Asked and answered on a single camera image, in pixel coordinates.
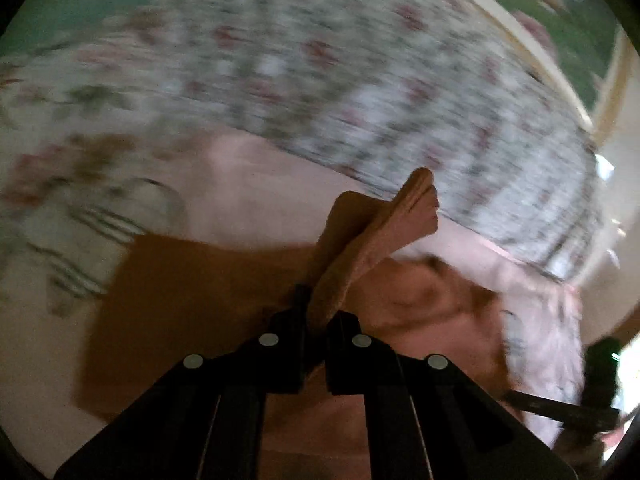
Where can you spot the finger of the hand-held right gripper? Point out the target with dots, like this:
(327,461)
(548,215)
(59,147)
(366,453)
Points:
(555,406)

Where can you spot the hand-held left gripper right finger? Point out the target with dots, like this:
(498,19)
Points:
(345,355)

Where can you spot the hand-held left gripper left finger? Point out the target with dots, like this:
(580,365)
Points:
(288,355)

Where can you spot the brown knit garment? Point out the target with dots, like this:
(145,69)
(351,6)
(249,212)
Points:
(210,300)

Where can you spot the pink heart-print bed sheet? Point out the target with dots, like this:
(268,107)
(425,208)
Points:
(260,185)

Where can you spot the white floral quilt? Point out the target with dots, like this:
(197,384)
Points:
(320,75)

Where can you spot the green floral cloth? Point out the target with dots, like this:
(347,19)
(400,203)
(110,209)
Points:
(570,25)

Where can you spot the teal floral sheet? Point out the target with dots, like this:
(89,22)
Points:
(75,5)

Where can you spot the beige wooden frame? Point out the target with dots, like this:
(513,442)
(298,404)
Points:
(520,25)

